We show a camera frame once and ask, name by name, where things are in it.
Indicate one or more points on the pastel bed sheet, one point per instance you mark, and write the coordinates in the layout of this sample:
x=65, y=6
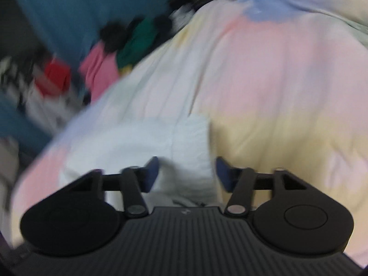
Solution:
x=115, y=109

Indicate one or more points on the white cabinet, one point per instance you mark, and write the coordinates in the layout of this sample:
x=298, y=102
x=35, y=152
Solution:
x=43, y=106

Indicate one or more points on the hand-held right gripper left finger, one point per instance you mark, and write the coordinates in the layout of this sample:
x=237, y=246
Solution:
x=152, y=175

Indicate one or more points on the red garment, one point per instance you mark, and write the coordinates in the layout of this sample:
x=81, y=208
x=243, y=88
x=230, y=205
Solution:
x=59, y=76

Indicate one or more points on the pink garment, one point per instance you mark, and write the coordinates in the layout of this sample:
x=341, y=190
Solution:
x=97, y=69

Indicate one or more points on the pastel quilt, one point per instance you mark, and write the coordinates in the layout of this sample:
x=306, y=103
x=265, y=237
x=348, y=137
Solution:
x=273, y=77

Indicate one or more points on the white garment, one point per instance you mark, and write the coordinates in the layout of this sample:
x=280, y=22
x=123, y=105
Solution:
x=184, y=149

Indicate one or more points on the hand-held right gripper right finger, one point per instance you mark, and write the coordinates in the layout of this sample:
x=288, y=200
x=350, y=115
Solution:
x=222, y=175

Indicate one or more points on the green garment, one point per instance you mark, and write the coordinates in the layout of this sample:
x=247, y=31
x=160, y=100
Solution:
x=138, y=43

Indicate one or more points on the dark window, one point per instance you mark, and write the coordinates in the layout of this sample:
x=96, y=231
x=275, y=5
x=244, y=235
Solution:
x=14, y=14

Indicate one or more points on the blue curtain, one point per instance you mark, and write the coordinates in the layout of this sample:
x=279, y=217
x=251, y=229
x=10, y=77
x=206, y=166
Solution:
x=17, y=126
x=72, y=5

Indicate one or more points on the black garment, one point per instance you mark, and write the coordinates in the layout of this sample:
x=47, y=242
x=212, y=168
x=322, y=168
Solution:
x=115, y=33

